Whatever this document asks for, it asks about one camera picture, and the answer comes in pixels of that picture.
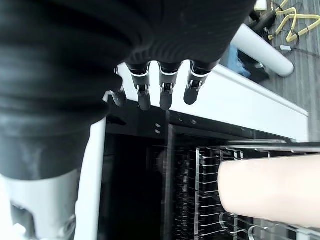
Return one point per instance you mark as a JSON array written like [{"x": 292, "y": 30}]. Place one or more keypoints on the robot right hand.
[{"x": 75, "y": 50}]

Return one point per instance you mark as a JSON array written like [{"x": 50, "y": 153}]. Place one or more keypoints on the white dishwasher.
[{"x": 237, "y": 92}]

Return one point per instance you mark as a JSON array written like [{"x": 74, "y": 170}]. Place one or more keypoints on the clear dishwasher rack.
[{"x": 205, "y": 190}]

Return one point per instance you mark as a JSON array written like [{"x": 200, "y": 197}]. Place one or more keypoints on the blue cloth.
[{"x": 232, "y": 58}]

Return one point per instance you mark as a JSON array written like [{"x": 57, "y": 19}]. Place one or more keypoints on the black bag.
[{"x": 252, "y": 67}]

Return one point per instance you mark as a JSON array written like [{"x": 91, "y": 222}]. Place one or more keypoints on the white cylinder tube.
[{"x": 265, "y": 50}]

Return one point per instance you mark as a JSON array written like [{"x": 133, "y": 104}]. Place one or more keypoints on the white box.
[{"x": 260, "y": 4}]

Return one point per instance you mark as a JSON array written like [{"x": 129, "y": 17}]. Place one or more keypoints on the small white device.
[{"x": 286, "y": 48}]

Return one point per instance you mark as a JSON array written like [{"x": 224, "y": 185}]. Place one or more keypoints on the beige cup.
[{"x": 270, "y": 190}]

